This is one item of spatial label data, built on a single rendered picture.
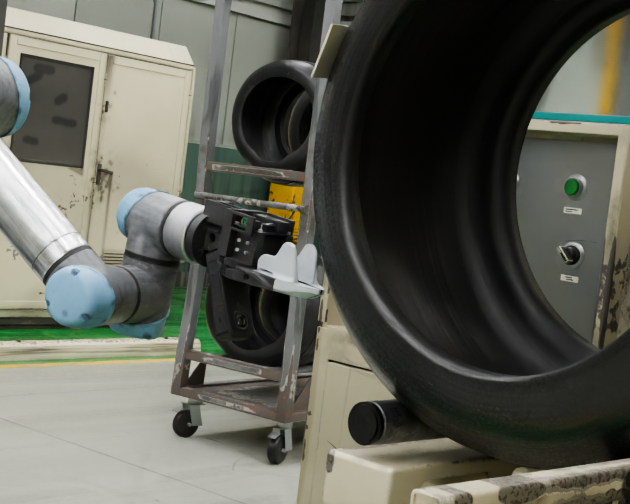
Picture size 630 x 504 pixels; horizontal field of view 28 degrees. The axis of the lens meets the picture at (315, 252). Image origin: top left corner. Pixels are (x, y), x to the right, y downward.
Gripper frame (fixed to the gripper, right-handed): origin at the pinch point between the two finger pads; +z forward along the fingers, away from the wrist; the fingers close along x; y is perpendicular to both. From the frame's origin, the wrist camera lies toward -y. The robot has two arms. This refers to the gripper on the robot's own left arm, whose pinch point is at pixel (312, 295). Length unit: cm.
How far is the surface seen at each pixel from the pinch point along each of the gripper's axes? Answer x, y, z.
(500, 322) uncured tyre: 14.9, 1.6, 16.3
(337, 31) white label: -10.3, 30.0, 5.1
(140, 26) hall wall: 607, 36, -847
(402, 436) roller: -6.7, -8.8, 22.6
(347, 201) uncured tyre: -11.6, 13.2, 12.8
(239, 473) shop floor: 226, -129, -228
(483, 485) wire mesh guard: -57, 8, 66
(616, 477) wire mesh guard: -46, 7, 67
